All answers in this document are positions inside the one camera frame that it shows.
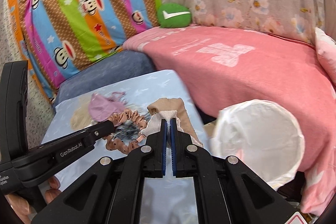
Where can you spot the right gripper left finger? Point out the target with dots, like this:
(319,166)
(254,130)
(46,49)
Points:
(111,190)

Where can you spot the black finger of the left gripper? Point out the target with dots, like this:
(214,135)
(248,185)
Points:
(100,130)

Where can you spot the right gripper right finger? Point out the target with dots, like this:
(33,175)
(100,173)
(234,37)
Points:
(227,190)

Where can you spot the purple bag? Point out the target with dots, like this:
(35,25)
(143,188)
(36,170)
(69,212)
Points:
(101,107)

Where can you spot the white gauze cloth piece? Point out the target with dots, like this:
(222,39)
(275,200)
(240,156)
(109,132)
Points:
(154,125)

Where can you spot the white lined trash bin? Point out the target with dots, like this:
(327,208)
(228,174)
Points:
(264,136)

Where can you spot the left human hand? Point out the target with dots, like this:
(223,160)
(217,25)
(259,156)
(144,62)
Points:
(29,200)

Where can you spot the pink dotted scrunchie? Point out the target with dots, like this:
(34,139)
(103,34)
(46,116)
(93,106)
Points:
(120,119)

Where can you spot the light blue palm cloth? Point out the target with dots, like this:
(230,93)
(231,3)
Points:
(165,200)

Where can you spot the beige tan cloth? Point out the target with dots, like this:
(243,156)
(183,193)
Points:
(163,104)

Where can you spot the blue grey pillow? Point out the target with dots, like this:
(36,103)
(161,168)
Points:
(121,66)

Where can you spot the colourful monkey striped pillow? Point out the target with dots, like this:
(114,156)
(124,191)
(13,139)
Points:
(60,38)

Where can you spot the pink fleece blanket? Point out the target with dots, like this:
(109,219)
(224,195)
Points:
(225,66)

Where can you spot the green check mark cushion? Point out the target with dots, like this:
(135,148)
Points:
(173,15)

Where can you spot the pink patterned pillow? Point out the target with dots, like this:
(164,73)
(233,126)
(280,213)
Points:
(326,52)

